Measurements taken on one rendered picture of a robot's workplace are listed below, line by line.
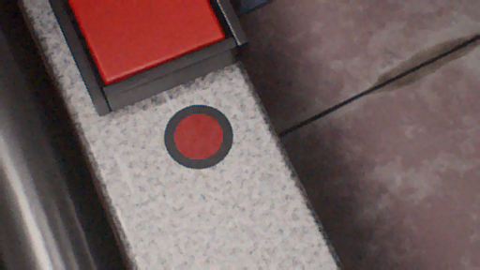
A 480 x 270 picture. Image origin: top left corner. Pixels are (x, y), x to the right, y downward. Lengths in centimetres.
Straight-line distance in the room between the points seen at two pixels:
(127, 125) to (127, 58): 3
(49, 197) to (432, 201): 103
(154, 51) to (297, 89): 102
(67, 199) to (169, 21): 9
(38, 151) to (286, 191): 11
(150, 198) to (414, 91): 107
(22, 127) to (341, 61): 107
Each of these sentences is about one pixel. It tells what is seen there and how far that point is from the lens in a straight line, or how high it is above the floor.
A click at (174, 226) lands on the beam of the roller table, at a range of 40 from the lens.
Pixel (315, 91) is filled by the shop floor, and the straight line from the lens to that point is 143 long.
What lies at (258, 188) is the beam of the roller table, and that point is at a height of 91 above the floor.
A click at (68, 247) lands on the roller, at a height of 92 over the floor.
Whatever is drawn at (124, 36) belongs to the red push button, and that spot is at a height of 93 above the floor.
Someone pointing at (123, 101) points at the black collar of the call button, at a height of 92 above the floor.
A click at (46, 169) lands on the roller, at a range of 41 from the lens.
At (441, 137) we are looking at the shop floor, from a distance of 142.
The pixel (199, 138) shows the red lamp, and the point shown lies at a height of 92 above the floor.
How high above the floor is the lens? 130
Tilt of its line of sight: 68 degrees down
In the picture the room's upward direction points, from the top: 3 degrees counter-clockwise
